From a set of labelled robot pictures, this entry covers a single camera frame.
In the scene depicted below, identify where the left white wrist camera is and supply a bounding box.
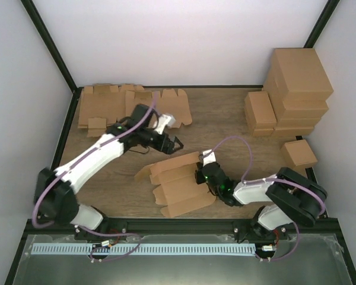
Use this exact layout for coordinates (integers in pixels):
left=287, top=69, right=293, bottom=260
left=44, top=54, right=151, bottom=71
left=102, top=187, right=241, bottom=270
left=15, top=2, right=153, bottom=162
left=153, top=114, right=176, bottom=134

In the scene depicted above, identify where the large top folded box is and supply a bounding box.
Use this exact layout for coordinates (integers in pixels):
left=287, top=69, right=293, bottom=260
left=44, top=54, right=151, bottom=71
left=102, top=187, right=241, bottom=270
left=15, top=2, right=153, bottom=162
left=271, top=48, right=333, bottom=102

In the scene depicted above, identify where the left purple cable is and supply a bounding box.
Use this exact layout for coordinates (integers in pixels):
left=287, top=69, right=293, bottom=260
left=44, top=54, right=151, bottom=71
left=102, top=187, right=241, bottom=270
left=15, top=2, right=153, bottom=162
left=31, top=90, right=161, bottom=264

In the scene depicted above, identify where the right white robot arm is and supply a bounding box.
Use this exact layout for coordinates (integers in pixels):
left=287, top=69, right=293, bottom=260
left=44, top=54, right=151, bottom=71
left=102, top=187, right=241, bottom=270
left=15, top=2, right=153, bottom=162
left=195, top=162, right=328, bottom=239

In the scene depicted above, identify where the black aluminium frame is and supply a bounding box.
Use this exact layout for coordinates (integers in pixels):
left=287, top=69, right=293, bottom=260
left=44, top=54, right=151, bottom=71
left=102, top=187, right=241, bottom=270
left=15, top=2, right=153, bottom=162
left=5, top=0, right=356, bottom=285

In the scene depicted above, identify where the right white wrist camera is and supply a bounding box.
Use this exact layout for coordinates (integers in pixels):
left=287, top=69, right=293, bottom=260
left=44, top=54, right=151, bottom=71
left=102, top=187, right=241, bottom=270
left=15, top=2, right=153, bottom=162
left=199, top=149, right=216, bottom=166

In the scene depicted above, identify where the lone small folded box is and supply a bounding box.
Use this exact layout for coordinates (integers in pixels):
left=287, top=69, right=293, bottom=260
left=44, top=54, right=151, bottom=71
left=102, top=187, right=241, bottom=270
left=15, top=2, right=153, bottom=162
left=281, top=140, right=317, bottom=171

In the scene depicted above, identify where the flat cardboard blank middle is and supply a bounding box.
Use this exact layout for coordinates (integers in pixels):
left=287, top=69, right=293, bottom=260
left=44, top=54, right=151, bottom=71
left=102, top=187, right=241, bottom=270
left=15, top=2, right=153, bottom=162
left=125, top=89, right=192, bottom=128

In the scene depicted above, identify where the flat cardboard blank left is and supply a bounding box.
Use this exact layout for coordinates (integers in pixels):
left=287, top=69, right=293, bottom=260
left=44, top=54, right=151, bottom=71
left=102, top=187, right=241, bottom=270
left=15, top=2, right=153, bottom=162
left=77, top=83, right=145, bottom=138

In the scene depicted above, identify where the flat cardboard blank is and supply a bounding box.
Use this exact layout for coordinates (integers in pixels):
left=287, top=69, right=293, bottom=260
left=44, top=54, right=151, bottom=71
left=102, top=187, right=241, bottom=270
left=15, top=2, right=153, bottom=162
left=77, top=83, right=145, bottom=138
left=125, top=89, right=192, bottom=128

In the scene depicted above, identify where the cardboard box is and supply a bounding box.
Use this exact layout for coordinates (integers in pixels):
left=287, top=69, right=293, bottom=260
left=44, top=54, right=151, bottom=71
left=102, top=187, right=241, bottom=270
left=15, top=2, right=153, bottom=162
left=134, top=151, right=216, bottom=219

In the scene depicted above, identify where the light blue slotted rail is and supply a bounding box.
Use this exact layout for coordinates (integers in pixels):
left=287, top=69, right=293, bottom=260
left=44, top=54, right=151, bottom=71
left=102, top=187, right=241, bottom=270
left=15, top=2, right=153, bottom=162
left=31, top=243, right=256, bottom=256

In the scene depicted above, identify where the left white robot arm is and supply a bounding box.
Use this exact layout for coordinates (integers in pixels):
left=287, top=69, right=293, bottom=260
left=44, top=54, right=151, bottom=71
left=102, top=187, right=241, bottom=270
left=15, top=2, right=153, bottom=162
left=31, top=104, right=183, bottom=240

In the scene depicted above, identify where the small folded box left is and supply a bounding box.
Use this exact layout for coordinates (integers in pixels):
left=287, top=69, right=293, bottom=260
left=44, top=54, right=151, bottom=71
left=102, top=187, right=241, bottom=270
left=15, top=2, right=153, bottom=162
left=244, top=91, right=276, bottom=129

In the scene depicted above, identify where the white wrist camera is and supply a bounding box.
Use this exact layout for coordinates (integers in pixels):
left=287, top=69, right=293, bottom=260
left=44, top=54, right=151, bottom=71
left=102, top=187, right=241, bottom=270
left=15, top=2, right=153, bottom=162
left=199, top=149, right=216, bottom=166
left=153, top=114, right=176, bottom=134

